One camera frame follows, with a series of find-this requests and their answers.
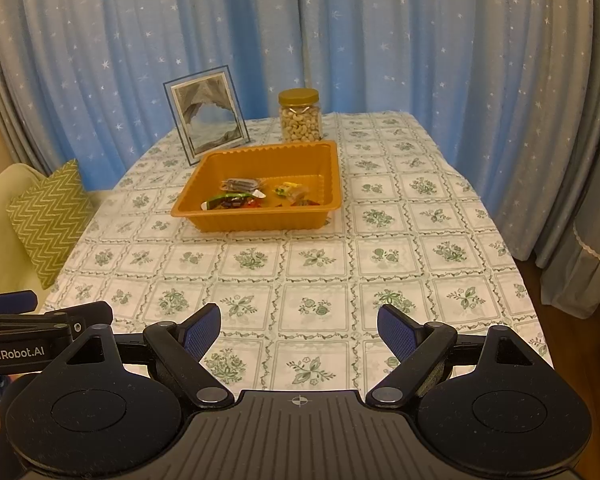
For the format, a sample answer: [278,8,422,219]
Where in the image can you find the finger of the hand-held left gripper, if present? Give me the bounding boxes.
[45,301,114,336]
[0,290,39,314]

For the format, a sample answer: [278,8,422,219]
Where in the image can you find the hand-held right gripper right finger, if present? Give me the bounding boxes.
[366,304,538,407]

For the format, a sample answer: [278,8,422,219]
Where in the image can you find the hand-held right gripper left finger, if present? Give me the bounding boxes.
[62,304,235,407]

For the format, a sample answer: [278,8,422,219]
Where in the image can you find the orange plastic tray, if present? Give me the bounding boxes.
[171,141,342,233]

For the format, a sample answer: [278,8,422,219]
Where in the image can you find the white green snack packet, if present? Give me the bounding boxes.
[201,190,267,211]

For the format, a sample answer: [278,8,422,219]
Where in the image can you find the clear packet with dark snack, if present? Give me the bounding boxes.
[220,177,266,192]

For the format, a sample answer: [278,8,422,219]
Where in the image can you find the cream sofa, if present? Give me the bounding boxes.
[0,162,112,311]

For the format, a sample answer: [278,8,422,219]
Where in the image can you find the green floral tablecloth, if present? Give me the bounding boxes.
[45,111,553,392]

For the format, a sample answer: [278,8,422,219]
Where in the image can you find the green zigzag cushion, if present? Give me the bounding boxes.
[6,159,95,290]

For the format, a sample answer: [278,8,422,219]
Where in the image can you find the grey curtain with lace trim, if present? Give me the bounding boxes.
[527,10,600,321]

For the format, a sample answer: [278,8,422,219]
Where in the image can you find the grey pleated curtain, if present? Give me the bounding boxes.
[0,0,53,196]

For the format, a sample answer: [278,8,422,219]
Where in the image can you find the cashew jar with gold lid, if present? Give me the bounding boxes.
[278,88,324,142]

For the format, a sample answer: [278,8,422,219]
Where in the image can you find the blue star curtain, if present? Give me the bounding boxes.
[10,0,598,173]

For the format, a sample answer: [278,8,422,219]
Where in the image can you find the glass picture frame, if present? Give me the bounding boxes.
[163,64,251,166]

